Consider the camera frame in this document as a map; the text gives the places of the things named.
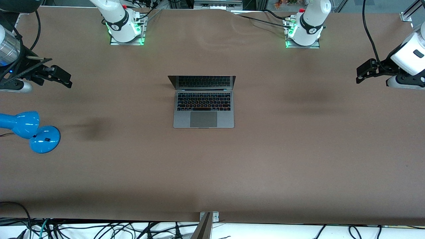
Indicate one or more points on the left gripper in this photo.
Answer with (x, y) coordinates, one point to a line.
(384, 66)

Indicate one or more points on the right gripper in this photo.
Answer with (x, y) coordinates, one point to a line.
(24, 68)

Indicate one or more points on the grey aluminium laptop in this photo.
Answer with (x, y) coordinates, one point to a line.
(203, 119)

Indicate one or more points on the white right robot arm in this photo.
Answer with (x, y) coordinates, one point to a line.
(116, 20)

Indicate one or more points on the blue desk lamp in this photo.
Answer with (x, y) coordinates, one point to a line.
(40, 139)

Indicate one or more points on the orange green background object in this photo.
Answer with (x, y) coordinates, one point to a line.
(280, 4)

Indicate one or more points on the brown table cover sheet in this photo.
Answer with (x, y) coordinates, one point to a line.
(298, 166)

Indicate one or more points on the grey background device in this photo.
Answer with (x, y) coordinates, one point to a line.
(217, 5)

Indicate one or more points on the aluminium frame rail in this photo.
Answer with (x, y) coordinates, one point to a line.
(406, 16)

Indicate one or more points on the metal clamp bracket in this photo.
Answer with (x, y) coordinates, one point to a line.
(215, 217)

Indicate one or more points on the dark camera mount pole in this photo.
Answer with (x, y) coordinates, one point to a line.
(203, 230)

